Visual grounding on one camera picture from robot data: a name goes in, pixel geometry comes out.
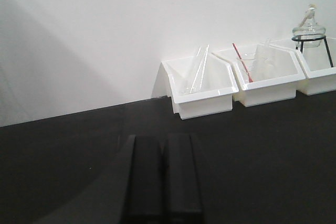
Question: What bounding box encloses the glass alcohol lamp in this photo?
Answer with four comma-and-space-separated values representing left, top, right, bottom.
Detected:
292, 4, 326, 49

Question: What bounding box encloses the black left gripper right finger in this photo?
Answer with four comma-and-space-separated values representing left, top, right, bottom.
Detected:
163, 134, 204, 223

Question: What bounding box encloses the middle white plastic bin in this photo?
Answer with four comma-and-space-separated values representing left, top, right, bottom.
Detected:
213, 44, 305, 107

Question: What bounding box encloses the black wire tripod stand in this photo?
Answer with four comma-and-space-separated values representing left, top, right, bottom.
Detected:
291, 34, 334, 68

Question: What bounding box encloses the red stirring rod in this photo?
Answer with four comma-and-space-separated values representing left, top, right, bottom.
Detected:
232, 43, 253, 83

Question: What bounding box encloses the right white plastic bin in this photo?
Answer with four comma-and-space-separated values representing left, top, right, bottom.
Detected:
271, 37, 336, 96

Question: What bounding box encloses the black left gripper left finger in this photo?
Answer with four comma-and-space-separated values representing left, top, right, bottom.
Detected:
127, 135, 165, 223

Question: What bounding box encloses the left white plastic bin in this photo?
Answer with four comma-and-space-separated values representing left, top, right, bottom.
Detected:
153, 55, 239, 120

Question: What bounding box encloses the white plastic bin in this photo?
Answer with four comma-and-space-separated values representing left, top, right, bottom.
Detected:
213, 44, 305, 107
271, 37, 336, 96
153, 55, 239, 120

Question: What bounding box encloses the small beaker in bin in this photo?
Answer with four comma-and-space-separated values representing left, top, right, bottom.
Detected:
237, 53, 256, 77

